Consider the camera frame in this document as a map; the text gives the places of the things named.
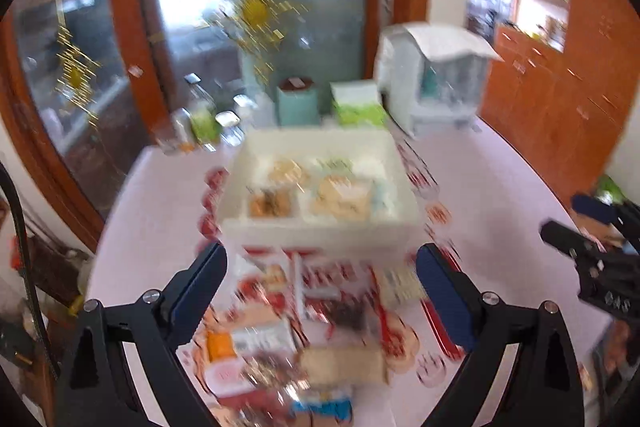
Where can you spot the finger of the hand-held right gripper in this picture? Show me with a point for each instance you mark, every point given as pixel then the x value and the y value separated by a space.
pixel 565 237
pixel 595 208

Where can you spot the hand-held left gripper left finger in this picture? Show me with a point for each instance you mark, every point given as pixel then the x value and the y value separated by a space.
pixel 200 289

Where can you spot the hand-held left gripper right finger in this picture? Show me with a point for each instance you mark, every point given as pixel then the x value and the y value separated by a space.
pixel 445 292

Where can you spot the yellow striped snack packet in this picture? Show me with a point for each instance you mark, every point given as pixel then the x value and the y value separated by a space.
pixel 400 289

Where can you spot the red label snack packet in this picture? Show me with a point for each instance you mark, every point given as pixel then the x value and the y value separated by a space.
pixel 265 278

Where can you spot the orange white nut snack packet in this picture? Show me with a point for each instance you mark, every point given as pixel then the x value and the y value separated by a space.
pixel 250 342

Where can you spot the clear dark dried snack packet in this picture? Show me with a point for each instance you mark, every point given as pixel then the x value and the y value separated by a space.
pixel 345 313

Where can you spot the white strip snack packet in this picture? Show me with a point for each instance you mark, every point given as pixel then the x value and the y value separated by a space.
pixel 304 292

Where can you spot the pale brown snack packet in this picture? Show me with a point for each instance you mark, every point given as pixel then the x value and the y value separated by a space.
pixel 345 364

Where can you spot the white plastic bin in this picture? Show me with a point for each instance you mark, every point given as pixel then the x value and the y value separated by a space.
pixel 320 234

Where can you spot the blue white snack packet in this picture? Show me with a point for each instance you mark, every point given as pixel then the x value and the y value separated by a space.
pixel 322 407

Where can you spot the brown biscuit snack packet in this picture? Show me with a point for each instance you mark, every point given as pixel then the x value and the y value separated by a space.
pixel 270 205

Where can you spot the wooden cabinet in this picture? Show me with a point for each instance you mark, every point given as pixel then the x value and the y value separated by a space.
pixel 565 97

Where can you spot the round pastry clear packet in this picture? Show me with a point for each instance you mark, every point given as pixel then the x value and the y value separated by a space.
pixel 341 199

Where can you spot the beige cracker packet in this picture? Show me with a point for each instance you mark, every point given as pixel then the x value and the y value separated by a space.
pixel 287 171

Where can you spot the silver can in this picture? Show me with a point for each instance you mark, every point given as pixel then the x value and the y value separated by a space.
pixel 181 129

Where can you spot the green white snack packet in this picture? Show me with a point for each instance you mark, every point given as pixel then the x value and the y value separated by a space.
pixel 340 164

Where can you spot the small jar with silver lid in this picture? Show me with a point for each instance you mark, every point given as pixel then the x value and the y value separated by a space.
pixel 230 127

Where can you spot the glass bottle with green label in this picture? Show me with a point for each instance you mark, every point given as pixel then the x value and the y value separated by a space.
pixel 202 117

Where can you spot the white pill bottle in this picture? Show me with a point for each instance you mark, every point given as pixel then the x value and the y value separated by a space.
pixel 245 107

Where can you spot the white countertop appliance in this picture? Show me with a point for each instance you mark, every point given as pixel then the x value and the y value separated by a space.
pixel 435 97

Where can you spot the green tissue box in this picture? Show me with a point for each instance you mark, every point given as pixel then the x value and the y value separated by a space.
pixel 357 107

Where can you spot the teal canister with brown lid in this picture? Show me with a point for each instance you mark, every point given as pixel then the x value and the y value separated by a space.
pixel 297 104

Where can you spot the white cloth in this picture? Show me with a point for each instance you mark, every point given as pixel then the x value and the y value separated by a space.
pixel 450 42

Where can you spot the small gold door ornament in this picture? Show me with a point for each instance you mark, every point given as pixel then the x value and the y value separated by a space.
pixel 75 67

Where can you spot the wooden framed glass door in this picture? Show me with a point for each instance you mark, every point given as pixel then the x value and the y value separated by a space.
pixel 130 32

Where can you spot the large gold door ornament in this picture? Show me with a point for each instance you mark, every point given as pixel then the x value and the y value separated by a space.
pixel 257 12

